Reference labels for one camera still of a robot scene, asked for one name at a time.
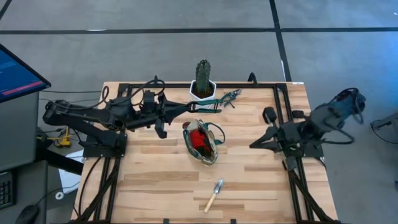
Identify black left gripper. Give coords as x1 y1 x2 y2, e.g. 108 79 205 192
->
136 90 198 139

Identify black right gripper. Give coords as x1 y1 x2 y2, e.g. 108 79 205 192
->
249 106 307 171

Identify thin green-handled snips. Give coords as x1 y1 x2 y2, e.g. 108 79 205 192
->
187 98 223 114

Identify cream and green gardening bag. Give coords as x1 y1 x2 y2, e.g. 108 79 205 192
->
182 119 226 166

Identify green cactus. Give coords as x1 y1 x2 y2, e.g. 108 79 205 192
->
195 59 212 96

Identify grey chair base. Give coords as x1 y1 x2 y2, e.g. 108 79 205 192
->
369 111 398 138

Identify white paper sheet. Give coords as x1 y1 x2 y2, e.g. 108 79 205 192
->
58 149 85 194

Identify grey workstation cart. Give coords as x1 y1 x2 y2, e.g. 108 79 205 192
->
0 91 49 224

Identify blue-screen monitor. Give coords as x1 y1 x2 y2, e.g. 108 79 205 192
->
0 43 52 103

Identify black computer mouse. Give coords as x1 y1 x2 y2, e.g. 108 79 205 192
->
15 204 40 224

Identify black keyboard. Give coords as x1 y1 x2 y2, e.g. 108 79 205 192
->
0 170 16 209

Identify black metal table frame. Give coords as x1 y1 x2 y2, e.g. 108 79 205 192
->
70 72 343 224

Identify narrow wooden-handled trowel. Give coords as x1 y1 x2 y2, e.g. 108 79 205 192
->
203 178 224 214

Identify yellow cable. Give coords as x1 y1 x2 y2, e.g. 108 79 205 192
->
37 126 74 149

